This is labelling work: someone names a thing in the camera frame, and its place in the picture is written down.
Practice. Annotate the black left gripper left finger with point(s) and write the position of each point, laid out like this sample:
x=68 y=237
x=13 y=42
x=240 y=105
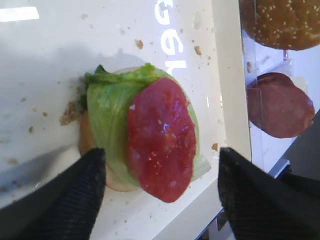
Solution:
x=66 y=208

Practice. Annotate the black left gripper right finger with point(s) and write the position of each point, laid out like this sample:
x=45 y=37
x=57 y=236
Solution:
x=261 y=207

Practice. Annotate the tomato slice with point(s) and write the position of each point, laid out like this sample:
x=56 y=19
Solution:
x=162 y=140

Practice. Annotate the front meat slice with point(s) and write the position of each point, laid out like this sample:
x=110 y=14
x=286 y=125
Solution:
x=279 y=108

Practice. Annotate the meat slice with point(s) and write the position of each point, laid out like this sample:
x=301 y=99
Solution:
x=275 y=77
x=279 y=108

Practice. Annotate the green lettuce leaf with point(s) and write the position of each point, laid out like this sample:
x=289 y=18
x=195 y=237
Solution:
x=145 y=122

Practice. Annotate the rear meat slice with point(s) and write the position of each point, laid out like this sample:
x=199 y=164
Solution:
x=275 y=77

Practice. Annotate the white cheese slice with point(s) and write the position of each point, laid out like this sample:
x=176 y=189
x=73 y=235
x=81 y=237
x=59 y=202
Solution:
x=301 y=83

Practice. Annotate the bottom bun slice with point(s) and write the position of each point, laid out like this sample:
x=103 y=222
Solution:
x=108 y=112

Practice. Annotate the metal baking tray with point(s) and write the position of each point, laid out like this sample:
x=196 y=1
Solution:
x=46 y=46

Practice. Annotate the sesame top bun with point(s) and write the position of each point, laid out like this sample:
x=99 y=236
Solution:
x=282 y=24

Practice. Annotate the right clear acrylic rail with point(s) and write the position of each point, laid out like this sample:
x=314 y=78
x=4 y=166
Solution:
x=266 y=151

